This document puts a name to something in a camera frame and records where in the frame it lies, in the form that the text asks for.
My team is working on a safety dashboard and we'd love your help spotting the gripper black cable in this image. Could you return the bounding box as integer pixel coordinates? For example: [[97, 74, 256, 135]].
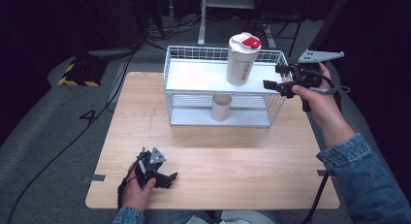
[[299, 68, 352, 224], [116, 147, 146, 210]]

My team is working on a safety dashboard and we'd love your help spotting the black yellow striped base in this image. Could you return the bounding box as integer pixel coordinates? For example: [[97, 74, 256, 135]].
[[57, 57, 110, 88]]

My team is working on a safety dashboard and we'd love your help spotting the person's right hand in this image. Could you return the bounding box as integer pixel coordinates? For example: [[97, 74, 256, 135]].
[[290, 62, 344, 131]]

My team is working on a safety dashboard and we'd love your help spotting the black chair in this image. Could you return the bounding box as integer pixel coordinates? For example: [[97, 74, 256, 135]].
[[241, 0, 307, 58]]

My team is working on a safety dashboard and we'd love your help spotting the white desk frame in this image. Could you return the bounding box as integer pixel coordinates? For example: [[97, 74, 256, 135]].
[[197, 0, 279, 50]]

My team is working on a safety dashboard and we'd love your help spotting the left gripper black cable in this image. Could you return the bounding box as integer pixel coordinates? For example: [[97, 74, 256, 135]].
[[116, 147, 146, 210]]

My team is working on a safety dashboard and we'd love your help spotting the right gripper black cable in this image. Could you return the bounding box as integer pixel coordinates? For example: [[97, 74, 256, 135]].
[[299, 68, 352, 224]]

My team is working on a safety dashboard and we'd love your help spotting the small white cup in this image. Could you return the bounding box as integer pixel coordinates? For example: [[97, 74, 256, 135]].
[[210, 93, 234, 123]]

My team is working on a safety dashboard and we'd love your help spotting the long black floor cable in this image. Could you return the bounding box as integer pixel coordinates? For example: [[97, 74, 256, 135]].
[[6, 46, 141, 224]]

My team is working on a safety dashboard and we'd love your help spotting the white wire rack shelf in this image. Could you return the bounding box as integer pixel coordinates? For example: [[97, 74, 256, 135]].
[[163, 45, 295, 129]]

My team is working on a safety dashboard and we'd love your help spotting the person's left hand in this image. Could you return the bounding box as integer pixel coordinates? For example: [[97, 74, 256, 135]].
[[120, 162, 158, 212]]

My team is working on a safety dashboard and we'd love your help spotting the white tumbler with red lid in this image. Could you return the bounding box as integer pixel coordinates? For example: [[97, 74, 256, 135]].
[[226, 31, 264, 87]]

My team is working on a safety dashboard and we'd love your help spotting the bundle of floor cables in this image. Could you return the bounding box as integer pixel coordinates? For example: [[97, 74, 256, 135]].
[[142, 13, 209, 42]]

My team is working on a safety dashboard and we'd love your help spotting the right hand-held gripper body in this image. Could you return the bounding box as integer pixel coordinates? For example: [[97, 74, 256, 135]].
[[284, 48, 345, 113]]

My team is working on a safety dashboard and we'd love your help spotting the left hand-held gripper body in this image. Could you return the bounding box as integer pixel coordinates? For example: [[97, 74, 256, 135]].
[[135, 146, 169, 188]]

